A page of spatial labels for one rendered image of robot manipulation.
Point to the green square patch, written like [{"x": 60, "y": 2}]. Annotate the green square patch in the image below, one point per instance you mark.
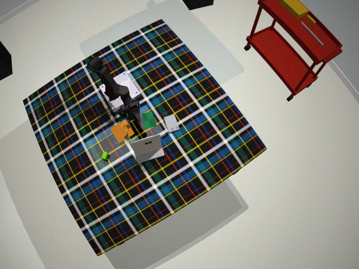
[{"x": 148, "y": 120}]

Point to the small green block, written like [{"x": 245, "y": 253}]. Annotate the small green block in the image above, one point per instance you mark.
[{"x": 105, "y": 155}]

